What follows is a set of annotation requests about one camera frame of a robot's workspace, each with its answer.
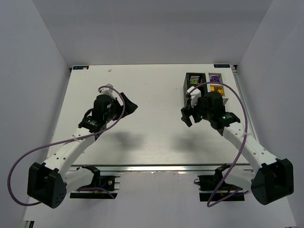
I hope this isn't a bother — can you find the yellow striped lego assembly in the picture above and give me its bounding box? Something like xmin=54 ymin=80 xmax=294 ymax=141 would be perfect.
xmin=210 ymin=85 xmax=225 ymax=96

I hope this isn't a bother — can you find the purple lego brick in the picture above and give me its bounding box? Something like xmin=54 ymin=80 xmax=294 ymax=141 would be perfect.
xmin=209 ymin=75 xmax=222 ymax=83

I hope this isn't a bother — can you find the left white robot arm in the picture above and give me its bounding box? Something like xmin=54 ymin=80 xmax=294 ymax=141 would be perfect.
xmin=27 ymin=93 xmax=138 ymax=209

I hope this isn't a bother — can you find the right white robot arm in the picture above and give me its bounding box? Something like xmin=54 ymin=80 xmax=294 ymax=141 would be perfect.
xmin=181 ymin=89 xmax=294 ymax=205

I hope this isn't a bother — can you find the white slotted container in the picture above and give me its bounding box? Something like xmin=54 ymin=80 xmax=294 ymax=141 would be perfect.
xmin=207 ymin=73 xmax=229 ymax=105

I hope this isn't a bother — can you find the black slotted container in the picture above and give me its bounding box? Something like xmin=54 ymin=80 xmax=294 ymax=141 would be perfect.
xmin=183 ymin=73 xmax=206 ymax=106

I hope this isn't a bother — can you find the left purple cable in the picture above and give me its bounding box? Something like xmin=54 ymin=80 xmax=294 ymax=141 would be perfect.
xmin=7 ymin=85 xmax=126 ymax=206

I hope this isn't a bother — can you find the purple cable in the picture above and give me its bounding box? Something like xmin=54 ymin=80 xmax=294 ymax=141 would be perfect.
xmin=7 ymin=85 xmax=126 ymax=206
xmin=190 ymin=82 xmax=250 ymax=208

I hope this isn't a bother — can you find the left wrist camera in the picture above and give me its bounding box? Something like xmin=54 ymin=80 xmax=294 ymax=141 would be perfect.
xmin=98 ymin=84 xmax=115 ymax=98

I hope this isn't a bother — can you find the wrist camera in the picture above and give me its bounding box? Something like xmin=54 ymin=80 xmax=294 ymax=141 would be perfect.
xmin=98 ymin=84 xmax=115 ymax=98
xmin=185 ymin=86 xmax=201 ymax=107

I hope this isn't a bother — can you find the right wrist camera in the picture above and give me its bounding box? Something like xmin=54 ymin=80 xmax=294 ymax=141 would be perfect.
xmin=185 ymin=86 xmax=201 ymax=107

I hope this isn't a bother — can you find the aluminium table rail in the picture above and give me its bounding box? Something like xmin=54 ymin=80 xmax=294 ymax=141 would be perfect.
xmin=71 ymin=164 xmax=255 ymax=173

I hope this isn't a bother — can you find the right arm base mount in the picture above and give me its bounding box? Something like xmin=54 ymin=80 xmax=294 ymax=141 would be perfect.
xmin=197 ymin=163 xmax=250 ymax=202

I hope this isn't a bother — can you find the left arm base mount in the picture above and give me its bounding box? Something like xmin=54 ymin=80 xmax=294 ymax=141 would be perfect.
xmin=70 ymin=165 xmax=120 ymax=200

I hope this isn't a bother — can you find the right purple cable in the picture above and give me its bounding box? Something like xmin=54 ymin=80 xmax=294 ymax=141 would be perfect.
xmin=190 ymin=82 xmax=250 ymax=208

